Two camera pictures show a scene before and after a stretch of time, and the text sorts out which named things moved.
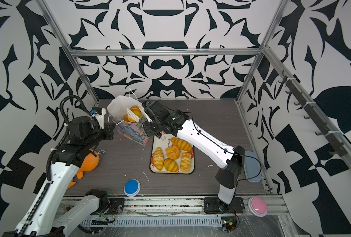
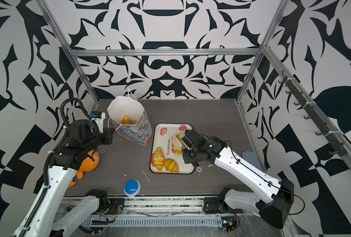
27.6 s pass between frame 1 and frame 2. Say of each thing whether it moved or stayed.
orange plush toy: stayed
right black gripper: moved
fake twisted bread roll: moved
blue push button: stayed
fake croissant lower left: stayed
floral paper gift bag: stayed
